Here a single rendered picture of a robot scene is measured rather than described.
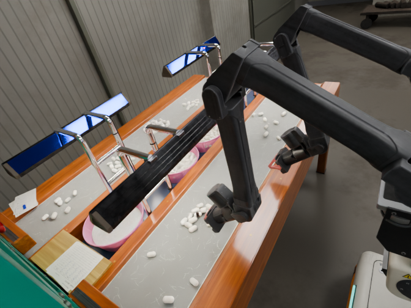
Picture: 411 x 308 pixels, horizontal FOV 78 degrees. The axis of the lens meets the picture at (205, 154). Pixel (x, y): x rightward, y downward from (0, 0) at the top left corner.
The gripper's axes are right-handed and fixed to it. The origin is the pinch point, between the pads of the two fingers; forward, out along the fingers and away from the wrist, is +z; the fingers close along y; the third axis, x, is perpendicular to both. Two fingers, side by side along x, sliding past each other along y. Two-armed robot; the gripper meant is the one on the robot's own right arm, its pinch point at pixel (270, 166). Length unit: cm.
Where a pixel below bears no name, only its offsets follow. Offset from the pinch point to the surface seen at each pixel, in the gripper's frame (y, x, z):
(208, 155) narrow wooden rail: -3.4, -18.6, 30.5
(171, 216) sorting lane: 35.6, -13.3, 28.9
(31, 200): 60, -64, 84
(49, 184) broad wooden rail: 48, -65, 86
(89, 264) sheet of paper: 68, -24, 36
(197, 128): 16.8, -33.6, -0.6
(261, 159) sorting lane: -12.5, 0.0, 12.6
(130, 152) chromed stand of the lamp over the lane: 40, -43, 5
